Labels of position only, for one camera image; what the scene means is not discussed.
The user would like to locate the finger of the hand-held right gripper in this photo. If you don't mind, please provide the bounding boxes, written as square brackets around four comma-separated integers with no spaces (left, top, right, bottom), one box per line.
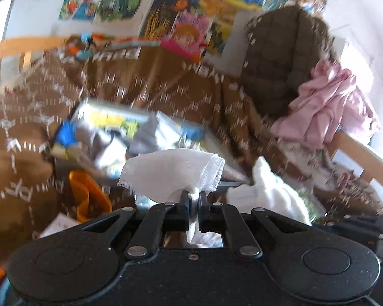
[330,215,383,263]

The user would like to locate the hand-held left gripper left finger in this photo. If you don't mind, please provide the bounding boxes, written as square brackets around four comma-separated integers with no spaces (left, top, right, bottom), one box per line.
[82,190,191,260]

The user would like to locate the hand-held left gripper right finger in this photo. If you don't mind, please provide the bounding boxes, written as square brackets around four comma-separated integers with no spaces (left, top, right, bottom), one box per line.
[198,190,313,259]

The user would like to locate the white gauze cloth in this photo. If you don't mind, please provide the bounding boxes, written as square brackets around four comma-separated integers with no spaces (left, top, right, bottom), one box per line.
[116,148,225,246]

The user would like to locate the grey storage box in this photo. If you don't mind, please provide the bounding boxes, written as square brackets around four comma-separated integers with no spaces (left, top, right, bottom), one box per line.
[51,99,253,185]

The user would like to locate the beige floral cloth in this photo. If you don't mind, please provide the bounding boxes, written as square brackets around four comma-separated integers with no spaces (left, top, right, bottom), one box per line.
[284,143,383,220]

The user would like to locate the green-filled glass jar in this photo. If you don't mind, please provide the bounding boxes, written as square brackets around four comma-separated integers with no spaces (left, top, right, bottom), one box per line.
[303,191,326,220]

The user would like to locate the white folded towel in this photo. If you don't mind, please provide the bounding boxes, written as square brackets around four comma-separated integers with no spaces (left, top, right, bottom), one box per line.
[226,156,311,225]

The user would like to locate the orange plastic item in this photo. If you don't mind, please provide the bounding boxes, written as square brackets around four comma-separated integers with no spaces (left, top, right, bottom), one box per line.
[68,170,113,223]

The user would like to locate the yellow cartoon cloth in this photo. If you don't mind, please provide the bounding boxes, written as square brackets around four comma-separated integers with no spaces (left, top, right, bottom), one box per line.
[56,102,150,163]

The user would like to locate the white carton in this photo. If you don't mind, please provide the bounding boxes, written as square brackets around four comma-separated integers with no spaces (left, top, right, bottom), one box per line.
[40,213,80,238]

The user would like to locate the brown printed blanket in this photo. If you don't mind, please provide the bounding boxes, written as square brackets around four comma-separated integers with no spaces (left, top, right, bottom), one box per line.
[0,32,336,306]

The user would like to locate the pink ruffled garment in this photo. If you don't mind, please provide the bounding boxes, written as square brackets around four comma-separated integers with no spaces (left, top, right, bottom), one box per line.
[271,59,381,150]

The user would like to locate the olive quilted jacket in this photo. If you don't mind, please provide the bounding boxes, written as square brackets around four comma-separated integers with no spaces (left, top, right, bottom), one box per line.
[241,6,339,118]

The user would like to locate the group of cartoon wall posters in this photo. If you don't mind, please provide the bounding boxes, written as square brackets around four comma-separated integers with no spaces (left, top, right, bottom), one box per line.
[58,0,328,61]

